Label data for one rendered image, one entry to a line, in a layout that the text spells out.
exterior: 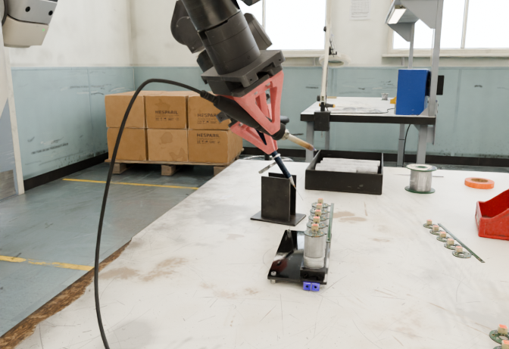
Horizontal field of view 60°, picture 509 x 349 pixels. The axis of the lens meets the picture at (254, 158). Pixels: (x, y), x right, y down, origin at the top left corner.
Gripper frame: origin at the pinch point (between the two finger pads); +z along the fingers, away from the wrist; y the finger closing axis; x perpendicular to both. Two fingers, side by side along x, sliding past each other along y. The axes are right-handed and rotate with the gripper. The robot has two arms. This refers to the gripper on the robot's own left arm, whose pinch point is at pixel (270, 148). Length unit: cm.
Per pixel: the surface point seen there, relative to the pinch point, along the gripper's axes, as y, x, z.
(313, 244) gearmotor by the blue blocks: -20.8, -7.6, 13.8
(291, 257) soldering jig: -17.0, -1.8, 14.8
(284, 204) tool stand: -2.0, 2.5, 9.3
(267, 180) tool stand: -1.9, 2.9, 4.4
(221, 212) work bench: -1.7, 14.4, 4.8
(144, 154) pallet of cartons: 256, 231, -78
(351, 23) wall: 408, 34, -88
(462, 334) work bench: -24.7, -18.0, 27.6
